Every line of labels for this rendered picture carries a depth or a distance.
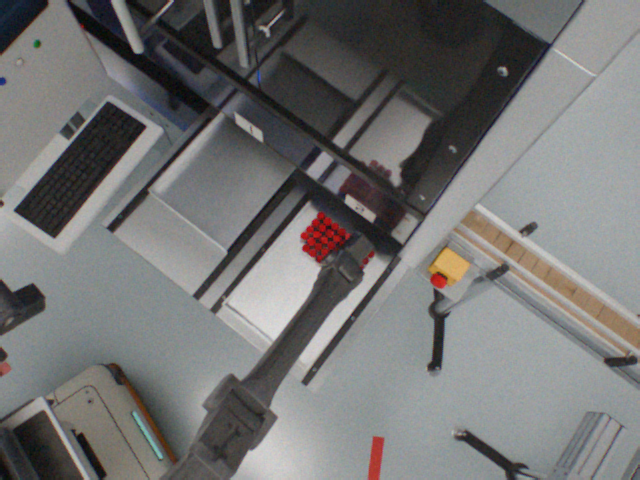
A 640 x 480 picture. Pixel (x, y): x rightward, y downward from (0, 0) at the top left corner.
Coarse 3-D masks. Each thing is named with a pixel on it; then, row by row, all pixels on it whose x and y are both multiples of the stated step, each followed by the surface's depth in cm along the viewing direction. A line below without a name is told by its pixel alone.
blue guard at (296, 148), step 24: (72, 0) 150; (96, 0) 138; (120, 24) 141; (144, 48) 144; (168, 48) 133; (192, 72) 136; (216, 96) 139; (240, 96) 128; (264, 120) 131; (288, 144) 133; (312, 144) 124; (312, 168) 136; (336, 168) 126; (336, 192) 139; (360, 192) 129; (384, 216) 131; (408, 216) 122
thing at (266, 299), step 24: (312, 216) 150; (288, 240) 148; (264, 264) 146; (288, 264) 147; (312, 264) 147; (384, 264) 148; (240, 288) 144; (264, 288) 145; (288, 288) 145; (360, 288) 146; (240, 312) 143; (264, 312) 143; (288, 312) 143; (336, 312) 144; (264, 336) 142; (312, 360) 137
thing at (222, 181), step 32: (224, 128) 156; (192, 160) 153; (224, 160) 153; (256, 160) 154; (160, 192) 150; (192, 192) 151; (224, 192) 151; (256, 192) 151; (192, 224) 146; (224, 224) 149
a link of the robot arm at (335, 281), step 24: (336, 264) 113; (312, 288) 113; (336, 288) 111; (312, 312) 106; (288, 336) 101; (312, 336) 104; (264, 360) 98; (288, 360) 99; (240, 384) 94; (264, 384) 95; (264, 408) 94; (264, 432) 93
